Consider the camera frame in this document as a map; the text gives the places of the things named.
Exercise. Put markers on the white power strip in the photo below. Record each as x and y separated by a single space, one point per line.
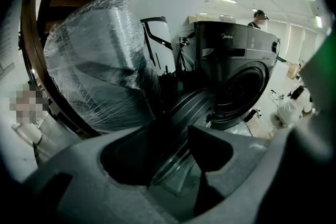
258 113
277 95

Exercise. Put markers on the large cardboard box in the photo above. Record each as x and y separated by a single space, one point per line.
204 19

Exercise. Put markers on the black round washing machine door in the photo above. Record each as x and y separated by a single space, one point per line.
191 112

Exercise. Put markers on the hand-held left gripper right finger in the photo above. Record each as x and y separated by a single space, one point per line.
244 165

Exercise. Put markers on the black washing machine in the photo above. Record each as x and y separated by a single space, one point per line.
231 44

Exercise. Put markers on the small cardboard box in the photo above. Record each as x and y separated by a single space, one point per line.
292 71

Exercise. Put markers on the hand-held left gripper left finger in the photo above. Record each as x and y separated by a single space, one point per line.
86 191

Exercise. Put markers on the white plastic box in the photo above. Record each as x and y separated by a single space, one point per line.
226 18

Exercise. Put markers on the silver round control knob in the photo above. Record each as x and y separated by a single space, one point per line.
275 46

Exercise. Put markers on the white and black appliance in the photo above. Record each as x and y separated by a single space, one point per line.
160 39

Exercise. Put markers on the plastic-wrapped dark appliance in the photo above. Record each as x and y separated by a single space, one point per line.
99 60

